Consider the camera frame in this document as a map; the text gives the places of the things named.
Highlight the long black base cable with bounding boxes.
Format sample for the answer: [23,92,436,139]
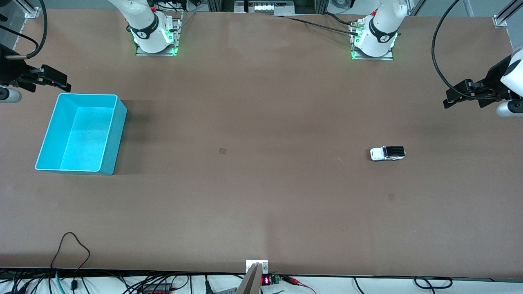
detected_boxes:
[275,16,360,36]

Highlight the thin black looped cable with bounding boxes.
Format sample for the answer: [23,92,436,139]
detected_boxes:
[50,232,91,291]

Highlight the turquoise plastic bin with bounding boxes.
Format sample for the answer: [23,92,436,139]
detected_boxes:
[35,93,127,176]

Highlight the short black base cable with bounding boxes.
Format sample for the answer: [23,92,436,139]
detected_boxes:
[323,12,356,26]

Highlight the white toy jeep black roof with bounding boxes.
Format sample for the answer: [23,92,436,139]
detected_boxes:
[370,146,406,162]

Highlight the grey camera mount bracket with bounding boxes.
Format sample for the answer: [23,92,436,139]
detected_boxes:
[235,259,269,294]

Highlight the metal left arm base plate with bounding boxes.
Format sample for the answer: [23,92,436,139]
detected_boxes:
[351,20,394,61]

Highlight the red clip lead wires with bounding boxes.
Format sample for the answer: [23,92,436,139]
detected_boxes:
[281,276,317,294]

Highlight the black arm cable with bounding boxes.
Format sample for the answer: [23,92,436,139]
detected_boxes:
[0,0,48,60]
[432,0,497,100]

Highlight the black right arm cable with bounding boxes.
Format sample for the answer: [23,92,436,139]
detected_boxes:
[0,0,48,60]

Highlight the black coiled cable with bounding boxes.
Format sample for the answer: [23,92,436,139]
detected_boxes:
[413,277,453,290]

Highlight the white power box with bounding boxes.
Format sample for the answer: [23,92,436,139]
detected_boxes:
[234,0,295,16]

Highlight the aluminium frame profile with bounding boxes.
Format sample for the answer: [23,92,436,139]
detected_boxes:
[16,0,41,19]
[492,0,523,28]

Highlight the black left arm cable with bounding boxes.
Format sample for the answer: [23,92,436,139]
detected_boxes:
[432,0,497,100]

